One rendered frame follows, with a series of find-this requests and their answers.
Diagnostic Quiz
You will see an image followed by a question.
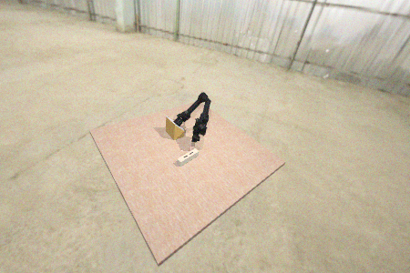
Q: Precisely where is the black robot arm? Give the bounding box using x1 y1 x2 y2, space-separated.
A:
173 92 211 136

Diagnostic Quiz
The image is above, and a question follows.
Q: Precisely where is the white rectangular block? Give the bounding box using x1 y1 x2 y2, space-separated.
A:
177 148 199 167

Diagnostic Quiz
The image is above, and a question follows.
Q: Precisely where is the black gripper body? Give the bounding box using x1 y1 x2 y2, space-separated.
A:
192 126 200 141

